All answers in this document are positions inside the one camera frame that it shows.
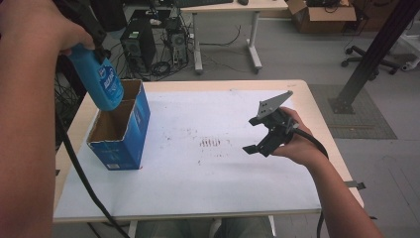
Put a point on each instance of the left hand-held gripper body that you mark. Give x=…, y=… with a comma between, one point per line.
x=84, y=18

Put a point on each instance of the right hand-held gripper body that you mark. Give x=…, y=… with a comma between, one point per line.
x=277, y=129

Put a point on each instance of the blue plastic bottle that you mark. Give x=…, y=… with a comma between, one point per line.
x=99, y=82

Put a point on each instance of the blue cardboard box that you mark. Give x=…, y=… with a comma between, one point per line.
x=132, y=139

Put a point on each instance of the person's right hand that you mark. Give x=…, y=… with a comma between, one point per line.
x=300, y=148

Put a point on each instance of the person's left hand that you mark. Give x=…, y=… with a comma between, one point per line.
x=36, y=26

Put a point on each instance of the black computer tower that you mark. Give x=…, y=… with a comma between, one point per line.
x=138, y=43

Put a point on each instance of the white table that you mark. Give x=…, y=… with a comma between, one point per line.
x=204, y=178

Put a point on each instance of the grey computer tower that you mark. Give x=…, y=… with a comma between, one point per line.
x=178, y=43

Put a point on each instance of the grey floor mat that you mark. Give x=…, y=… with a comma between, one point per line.
x=363, y=125

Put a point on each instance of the person's grey trousers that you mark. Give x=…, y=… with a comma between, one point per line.
x=185, y=229

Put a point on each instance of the black office chair base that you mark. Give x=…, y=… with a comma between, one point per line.
x=360, y=54

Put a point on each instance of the black keyboard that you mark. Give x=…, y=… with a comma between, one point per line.
x=204, y=2

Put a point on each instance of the wooden desk with white legs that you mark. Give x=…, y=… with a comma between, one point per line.
x=231, y=6

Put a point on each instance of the black computer mouse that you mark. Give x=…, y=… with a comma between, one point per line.
x=243, y=2

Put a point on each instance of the open brown cardboard box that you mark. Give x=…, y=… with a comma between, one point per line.
x=330, y=20

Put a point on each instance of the black metal stand post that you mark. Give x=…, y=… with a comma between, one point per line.
x=373, y=56

